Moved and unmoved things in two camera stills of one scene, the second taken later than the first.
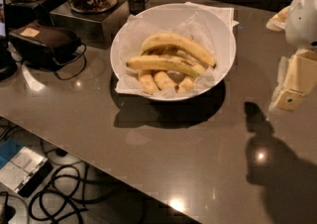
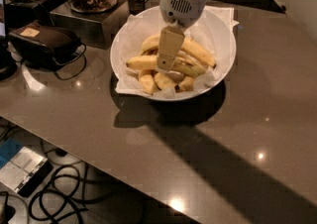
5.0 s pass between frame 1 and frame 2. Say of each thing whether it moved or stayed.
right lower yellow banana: stayed
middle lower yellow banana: stayed
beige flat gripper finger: moved
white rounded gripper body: moved
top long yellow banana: stayed
